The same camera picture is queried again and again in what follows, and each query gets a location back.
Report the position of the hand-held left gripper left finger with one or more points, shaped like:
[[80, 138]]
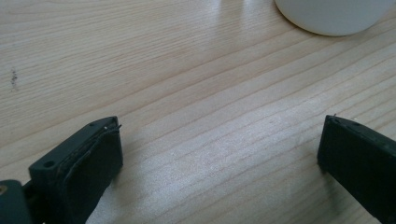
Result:
[[81, 168]]

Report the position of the white round container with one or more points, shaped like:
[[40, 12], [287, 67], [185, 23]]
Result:
[[334, 14]]

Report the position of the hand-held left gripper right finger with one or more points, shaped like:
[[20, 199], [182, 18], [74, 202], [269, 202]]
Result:
[[361, 161]]

